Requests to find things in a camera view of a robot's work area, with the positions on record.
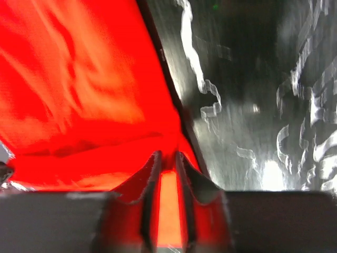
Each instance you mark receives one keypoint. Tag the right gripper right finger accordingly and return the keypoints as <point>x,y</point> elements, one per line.
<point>204,225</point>

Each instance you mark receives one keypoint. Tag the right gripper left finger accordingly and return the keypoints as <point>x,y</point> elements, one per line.
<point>131,222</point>

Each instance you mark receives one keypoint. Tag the red t-shirt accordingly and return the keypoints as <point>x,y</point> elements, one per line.
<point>84,101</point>

